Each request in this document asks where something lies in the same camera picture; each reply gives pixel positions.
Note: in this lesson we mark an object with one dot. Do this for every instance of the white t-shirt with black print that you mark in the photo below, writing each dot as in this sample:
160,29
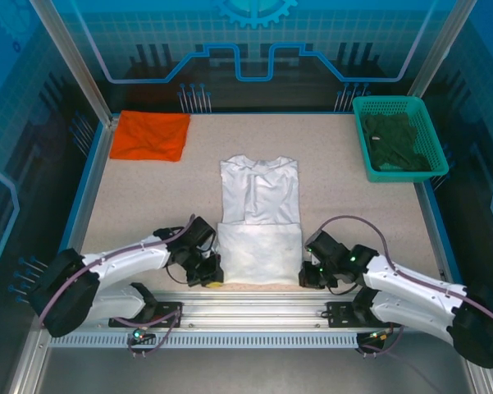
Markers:
260,250

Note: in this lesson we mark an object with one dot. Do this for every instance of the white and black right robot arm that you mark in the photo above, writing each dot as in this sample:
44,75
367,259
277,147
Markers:
414,283

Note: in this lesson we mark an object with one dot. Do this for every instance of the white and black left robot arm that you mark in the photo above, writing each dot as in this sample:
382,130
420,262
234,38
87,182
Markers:
127,260

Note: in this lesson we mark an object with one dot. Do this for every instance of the small LED connector board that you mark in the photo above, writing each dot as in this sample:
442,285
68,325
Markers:
138,334
377,336

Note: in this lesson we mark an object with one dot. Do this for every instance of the folded orange t-shirt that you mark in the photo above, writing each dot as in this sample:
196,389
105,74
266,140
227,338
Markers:
147,135

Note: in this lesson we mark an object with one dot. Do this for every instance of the dark green t-shirt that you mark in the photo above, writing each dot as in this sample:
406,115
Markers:
393,143

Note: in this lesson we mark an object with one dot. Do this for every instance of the green plastic basket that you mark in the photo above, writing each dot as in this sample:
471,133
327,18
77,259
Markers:
432,135

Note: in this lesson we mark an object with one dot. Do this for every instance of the aluminium mounting rail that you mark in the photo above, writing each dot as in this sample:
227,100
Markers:
250,308

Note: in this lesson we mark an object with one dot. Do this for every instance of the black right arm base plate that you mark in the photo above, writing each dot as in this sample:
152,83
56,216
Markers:
340,314

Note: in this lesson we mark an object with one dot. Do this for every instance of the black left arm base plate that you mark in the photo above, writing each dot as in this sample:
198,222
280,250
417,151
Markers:
168,312

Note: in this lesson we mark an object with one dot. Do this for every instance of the aluminium table side rail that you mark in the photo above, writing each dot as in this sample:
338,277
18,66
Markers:
94,172

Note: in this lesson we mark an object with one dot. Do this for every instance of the aluminium frame post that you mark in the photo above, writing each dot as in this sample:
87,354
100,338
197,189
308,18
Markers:
443,49
67,49

